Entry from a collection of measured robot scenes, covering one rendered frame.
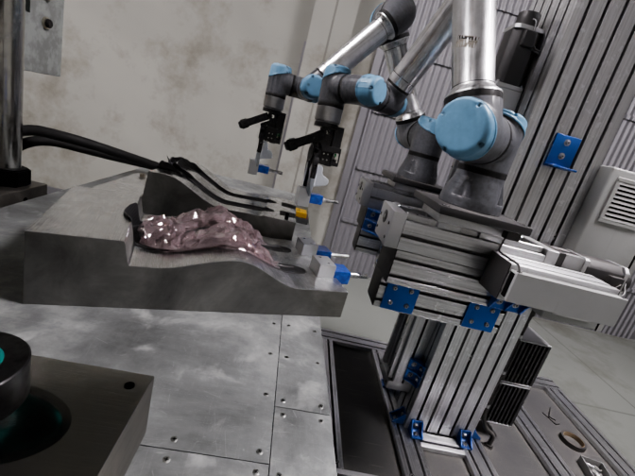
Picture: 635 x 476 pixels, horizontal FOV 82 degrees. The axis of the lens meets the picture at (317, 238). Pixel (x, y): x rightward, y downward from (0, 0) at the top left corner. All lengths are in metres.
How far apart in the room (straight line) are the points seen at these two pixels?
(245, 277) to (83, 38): 3.09
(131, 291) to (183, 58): 2.75
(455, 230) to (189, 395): 0.69
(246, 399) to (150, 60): 3.03
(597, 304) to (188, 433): 0.86
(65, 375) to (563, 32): 1.22
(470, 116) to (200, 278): 0.59
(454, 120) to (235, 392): 0.64
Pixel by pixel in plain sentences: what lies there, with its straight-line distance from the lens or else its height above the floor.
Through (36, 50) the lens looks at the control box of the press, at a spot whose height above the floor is 1.13.
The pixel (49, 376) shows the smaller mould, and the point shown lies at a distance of 0.41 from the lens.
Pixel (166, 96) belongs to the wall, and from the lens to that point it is 3.27.
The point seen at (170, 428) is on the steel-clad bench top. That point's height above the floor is 0.80.
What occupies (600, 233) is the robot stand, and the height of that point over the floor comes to 1.05.
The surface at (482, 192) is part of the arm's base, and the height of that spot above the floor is 1.09.
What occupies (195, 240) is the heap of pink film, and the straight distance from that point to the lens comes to 0.66.
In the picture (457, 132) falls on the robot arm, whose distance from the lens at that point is 0.81.
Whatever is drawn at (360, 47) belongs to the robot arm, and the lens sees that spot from 1.33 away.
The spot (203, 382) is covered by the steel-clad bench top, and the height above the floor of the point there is 0.80.
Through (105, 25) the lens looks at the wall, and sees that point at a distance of 3.50.
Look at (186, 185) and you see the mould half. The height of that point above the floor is 0.92.
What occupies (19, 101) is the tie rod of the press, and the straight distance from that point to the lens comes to 1.23.
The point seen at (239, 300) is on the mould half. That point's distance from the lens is 0.64.
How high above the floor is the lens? 1.13
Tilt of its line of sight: 16 degrees down
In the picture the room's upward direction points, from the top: 15 degrees clockwise
